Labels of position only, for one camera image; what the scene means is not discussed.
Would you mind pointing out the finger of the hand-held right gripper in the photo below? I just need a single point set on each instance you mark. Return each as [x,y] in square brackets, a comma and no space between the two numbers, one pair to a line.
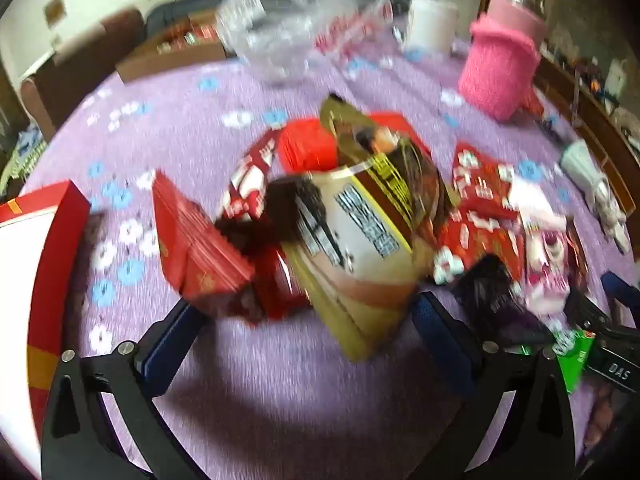
[620,286]
[585,314]

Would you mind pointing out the glass jar with pink sleeve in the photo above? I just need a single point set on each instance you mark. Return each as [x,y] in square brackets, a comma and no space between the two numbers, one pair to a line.
[520,10]

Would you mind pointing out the red white-flowered snack packet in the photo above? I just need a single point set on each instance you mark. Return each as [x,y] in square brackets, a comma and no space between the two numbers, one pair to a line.
[475,175]
[475,247]

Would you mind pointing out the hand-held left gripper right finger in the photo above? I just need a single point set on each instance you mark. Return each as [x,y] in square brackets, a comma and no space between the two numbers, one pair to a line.
[440,342]

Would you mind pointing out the small wall sticker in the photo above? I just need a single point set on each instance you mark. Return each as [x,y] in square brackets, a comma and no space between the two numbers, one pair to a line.
[56,41]

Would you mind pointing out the cardboard box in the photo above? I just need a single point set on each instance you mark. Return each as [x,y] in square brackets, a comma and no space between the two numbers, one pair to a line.
[160,62]

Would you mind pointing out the white cup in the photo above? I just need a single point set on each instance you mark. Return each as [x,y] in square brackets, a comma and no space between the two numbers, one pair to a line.
[430,20]

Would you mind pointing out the pink knitted pouch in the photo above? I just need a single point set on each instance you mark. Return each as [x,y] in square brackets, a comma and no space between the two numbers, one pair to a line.
[495,70]

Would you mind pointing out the green snack packet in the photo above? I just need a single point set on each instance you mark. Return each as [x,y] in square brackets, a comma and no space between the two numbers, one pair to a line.
[575,365]

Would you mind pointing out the person's right hand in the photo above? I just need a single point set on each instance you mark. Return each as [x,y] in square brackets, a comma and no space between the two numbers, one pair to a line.
[600,422]

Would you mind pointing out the pile of mixed snack packets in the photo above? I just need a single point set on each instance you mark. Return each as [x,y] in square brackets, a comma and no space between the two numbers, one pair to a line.
[187,36]

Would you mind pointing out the red patterned snack packet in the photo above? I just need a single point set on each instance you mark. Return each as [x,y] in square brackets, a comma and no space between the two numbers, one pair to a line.
[200,245]

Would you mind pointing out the dark brown snack packet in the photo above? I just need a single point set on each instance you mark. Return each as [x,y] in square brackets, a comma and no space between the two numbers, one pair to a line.
[282,210]

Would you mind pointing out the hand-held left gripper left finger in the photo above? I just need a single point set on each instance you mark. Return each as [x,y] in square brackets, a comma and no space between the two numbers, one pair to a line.
[172,342]

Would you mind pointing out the dark purple snack packet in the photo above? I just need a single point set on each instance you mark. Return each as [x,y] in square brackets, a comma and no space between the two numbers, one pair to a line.
[495,302]

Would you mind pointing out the clear plastic bag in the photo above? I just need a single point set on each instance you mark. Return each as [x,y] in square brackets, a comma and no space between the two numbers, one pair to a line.
[295,20]

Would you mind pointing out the red foil snack packet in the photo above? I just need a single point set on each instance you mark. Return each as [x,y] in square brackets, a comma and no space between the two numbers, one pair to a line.
[272,285]

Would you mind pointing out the small red packet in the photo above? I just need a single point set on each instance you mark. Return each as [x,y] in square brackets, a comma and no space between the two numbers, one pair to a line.
[532,102]

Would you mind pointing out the brown armchair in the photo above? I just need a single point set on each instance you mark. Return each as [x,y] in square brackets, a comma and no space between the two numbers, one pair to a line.
[75,75]

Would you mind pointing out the gold snack bag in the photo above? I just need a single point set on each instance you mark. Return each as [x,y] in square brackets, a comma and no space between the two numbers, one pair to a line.
[355,260]

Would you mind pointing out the black sofa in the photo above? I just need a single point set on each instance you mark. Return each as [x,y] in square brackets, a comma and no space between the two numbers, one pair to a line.
[165,12]

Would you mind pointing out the red and white tray box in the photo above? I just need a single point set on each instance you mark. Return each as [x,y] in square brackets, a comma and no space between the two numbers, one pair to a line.
[62,240]

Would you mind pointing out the yellow wall sign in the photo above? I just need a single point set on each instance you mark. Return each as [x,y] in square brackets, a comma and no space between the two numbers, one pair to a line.
[55,9]

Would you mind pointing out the pink and white snack packet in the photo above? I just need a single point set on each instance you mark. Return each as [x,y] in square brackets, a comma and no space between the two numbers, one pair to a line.
[545,260]
[532,200]

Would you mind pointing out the white crumpled cloth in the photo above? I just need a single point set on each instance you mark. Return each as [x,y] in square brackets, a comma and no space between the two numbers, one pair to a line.
[595,180]

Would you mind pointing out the wooden side shelf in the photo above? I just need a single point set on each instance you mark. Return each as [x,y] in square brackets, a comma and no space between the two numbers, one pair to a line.
[600,125]

